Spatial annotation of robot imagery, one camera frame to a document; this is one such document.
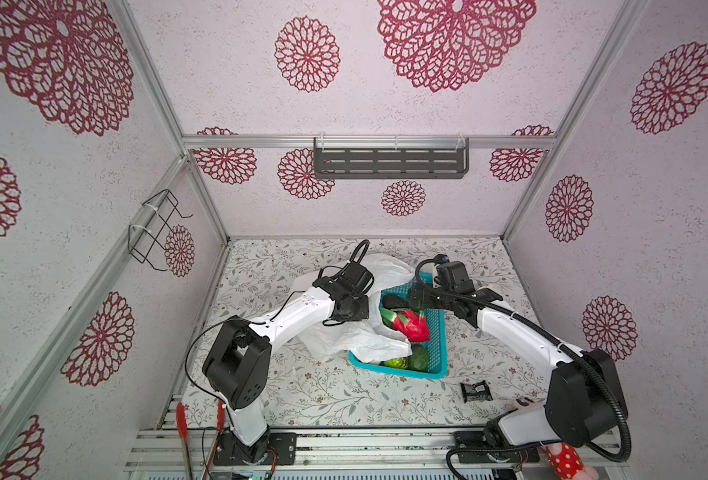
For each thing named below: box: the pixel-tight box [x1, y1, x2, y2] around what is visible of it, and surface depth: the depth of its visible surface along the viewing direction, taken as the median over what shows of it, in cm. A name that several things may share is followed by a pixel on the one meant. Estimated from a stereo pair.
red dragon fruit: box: [380, 307, 430, 342], surface depth 89 cm
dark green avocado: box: [408, 344, 430, 372], surface depth 85 cm
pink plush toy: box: [545, 442, 599, 480], surface depth 68 cm
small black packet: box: [460, 380, 493, 403], surface depth 83 cm
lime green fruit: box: [384, 357, 408, 370], surface depth 83 cm
